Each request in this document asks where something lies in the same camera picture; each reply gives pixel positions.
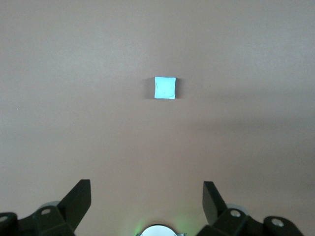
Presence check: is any light blue foam block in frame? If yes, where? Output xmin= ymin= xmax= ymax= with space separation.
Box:
xmin=154 ymin=76 xmax=177 ymax=100

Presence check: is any brown table cloth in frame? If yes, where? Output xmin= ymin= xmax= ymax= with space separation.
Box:
xmin=0 ymin=0 xmax=315 ymax=236

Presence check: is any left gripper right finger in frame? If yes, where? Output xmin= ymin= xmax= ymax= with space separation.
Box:
xmin=196 ymin=181 xmax=305 ymax=236

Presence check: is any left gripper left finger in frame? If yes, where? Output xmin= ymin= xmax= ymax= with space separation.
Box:
xmin=0 ymin=179 xmax=92 ymax=236

